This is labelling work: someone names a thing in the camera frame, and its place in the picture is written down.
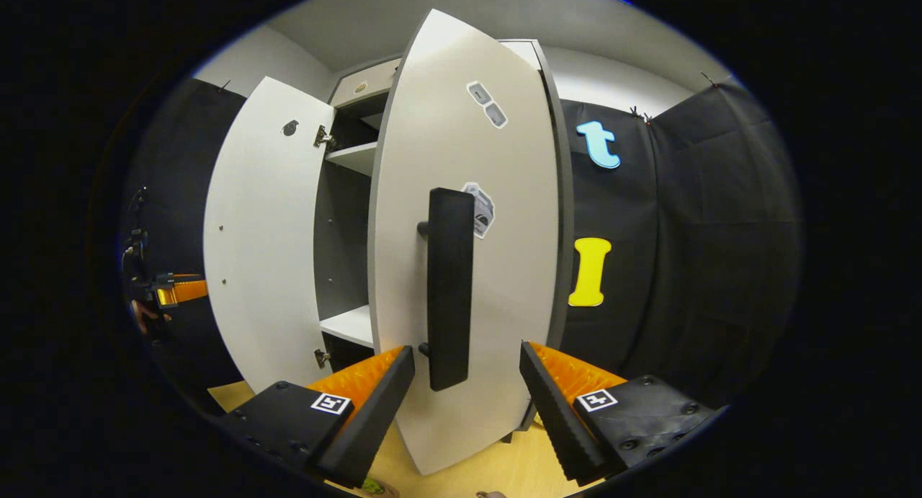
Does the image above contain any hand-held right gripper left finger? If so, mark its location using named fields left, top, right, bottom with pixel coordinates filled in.
left=216, top=345, right=417, bottom=490

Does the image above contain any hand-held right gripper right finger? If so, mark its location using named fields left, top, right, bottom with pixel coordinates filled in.
left=519, top=341, right=728, bottom=488

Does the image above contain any white cabinet door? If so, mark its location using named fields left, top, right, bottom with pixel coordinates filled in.
left=367, top=8, right=575, bottom=477
left=203, top=76, right=336, bottom=394

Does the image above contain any white and grey cabinet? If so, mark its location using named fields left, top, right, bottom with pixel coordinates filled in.
left=313, top=39, right=575, bottom=445

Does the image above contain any beige cabinet drawer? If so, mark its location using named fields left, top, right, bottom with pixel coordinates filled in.
left=330, top=40, right=541, bottom=110

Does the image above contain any black door handle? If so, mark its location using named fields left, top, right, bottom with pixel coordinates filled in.
left=416, top=187, right=476, bottom=392

